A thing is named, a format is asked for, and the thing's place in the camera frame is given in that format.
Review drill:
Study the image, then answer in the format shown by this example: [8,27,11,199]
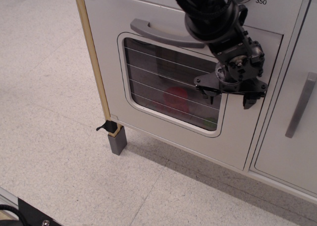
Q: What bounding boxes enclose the grey oven door handle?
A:
[130,18,206,49]

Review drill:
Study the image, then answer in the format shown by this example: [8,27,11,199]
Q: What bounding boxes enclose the orange toy with green top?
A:
[203,117,218,131]

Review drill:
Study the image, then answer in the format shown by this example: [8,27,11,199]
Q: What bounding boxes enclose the grey cupboard door handle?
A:
[285,72,317,138]

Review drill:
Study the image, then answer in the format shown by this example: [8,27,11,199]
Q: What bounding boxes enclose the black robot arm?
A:
[176,0,268,110]

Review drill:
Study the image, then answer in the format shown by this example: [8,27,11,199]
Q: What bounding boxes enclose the white oven door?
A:
[82,0,284,171]

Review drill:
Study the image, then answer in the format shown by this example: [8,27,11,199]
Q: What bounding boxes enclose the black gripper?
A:
[194,71,268,110]

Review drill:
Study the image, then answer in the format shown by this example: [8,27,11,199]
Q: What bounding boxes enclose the black cable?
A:
[0,203,28,226]

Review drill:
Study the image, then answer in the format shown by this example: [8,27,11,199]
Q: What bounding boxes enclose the grey cabinet leg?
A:
[108,127,127,156]

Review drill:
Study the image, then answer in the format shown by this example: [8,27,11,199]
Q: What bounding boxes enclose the black clip on leg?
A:
[96,120,118,133]

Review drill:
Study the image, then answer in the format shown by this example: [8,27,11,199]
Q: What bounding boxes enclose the red toy cup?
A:
[163,87,189,113]

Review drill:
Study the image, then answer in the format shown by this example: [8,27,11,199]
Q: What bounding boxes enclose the white toy kitchen cabinet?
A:
[76,0,317,202]

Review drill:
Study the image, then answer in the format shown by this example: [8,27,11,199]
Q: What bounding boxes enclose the white cupboard door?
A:
[252,0,317,196]

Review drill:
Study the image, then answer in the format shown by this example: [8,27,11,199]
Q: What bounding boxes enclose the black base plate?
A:
[18,198,61,226]

